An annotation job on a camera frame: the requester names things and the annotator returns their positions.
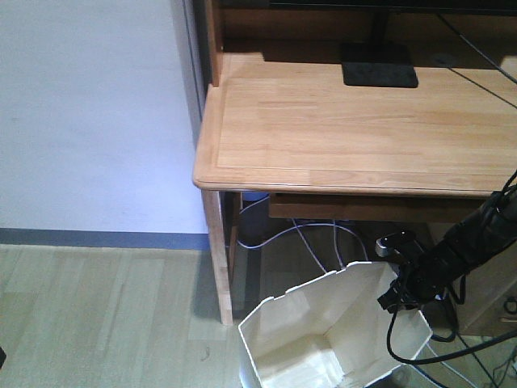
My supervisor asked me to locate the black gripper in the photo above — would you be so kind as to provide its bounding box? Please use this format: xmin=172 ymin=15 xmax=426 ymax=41
xmin=377 ymin=262 xmax=440 ymax=314

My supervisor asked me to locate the white plastic trash bin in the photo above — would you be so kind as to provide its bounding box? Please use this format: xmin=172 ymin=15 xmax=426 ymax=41
xmin=238 ymin=262 xmax=431 ymax=387

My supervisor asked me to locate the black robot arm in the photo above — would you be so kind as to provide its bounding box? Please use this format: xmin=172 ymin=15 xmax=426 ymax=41
xmin=376 ymin=186 xmax=516 ymax=314

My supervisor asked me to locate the wooden desk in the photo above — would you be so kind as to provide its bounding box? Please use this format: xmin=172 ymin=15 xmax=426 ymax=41
xmin=193 ymin=1 xmax=516 ymax=325

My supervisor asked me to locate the black monitor with stand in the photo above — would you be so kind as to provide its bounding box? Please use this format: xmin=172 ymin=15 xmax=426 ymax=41
xmin=268 ymin=1 xmax=516 ymax=88

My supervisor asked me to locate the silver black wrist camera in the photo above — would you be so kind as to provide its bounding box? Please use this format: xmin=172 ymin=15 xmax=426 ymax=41
xmin=375 ymin=230 xmax=423 ymax=259

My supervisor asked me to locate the white cable under desk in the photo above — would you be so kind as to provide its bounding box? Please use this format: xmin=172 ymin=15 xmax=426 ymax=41
xmin=236 ymin=195 xmax=369 ymax=276

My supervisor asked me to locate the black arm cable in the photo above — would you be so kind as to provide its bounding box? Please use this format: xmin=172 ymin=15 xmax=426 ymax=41
xmin=385 ymin=169 xmax=517 ymax=365

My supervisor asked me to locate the black cable on desk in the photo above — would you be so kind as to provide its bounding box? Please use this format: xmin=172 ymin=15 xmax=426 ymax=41
xmin=434 ymin=11 xmax=517 ymax=111

